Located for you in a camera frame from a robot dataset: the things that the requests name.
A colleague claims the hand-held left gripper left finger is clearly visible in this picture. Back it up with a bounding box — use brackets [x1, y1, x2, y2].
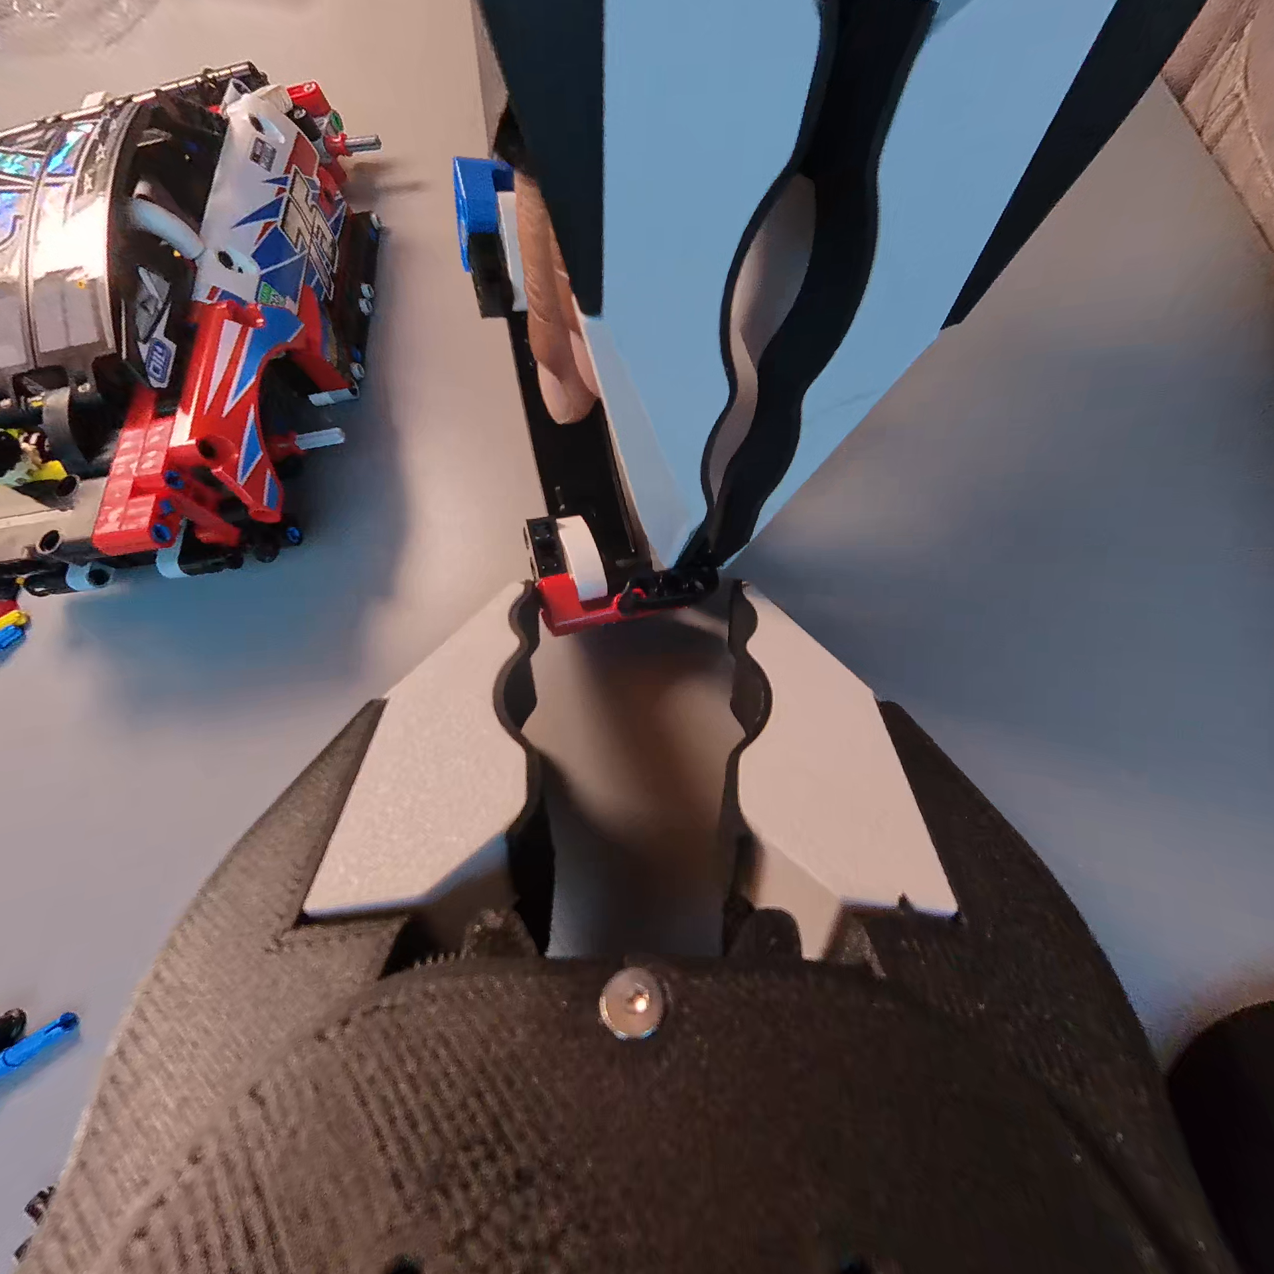
[301, 580, 544, 922]

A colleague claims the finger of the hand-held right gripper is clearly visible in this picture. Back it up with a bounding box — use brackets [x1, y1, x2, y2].
[578, 0, 842, 571]
[697, 0, 1121, 574]

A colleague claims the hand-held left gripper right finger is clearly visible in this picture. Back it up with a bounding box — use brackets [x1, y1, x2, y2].
[720, 580, 961, 962]

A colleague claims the long black lego chassis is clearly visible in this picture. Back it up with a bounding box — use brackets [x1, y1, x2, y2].
[451, 154, 723, 639]

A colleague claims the red blue lego race car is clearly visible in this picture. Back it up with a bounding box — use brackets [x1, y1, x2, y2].
[0, 59, 384, 599]

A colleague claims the person's right hand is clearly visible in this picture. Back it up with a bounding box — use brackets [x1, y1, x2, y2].
[513, 172, 601, 428]

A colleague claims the black connector with blue pin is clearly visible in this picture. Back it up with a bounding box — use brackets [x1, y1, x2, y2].
[0, 1007, 81, 1077]

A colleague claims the black chair armrest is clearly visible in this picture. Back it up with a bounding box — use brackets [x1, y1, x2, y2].
[1167, 1000, 1274, 1274]

